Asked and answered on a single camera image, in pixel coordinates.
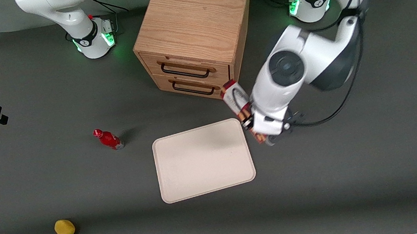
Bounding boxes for beige rectangular tray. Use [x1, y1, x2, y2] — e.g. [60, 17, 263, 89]
[150, 116, 259, 205]

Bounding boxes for wooden drawer cabinet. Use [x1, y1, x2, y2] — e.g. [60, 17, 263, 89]
[126, 0, 267, 114]

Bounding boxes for red cookie box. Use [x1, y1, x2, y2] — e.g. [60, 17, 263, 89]
[219, 77, 269, 150]

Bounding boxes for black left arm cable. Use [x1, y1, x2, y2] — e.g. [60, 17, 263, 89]
[274, 0, 390, 129]

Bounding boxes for wooden drawer front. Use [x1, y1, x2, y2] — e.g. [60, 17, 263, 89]
[151, 64, 232, 109]
[140, 41, 233, 98]

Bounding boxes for yellow lemon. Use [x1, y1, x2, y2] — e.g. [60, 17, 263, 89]
[53, 217, 77, 234]

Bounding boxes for black right base cables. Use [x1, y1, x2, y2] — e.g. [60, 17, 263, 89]
[87, 0, 133, 38]

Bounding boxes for black metal drawer handle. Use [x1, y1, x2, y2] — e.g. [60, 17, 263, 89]
[160, 55, 213, 84]
[171, 74, 217, 101]

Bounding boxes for small red bottle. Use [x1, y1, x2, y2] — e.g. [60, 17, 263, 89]
[93, 125, 125, 154]

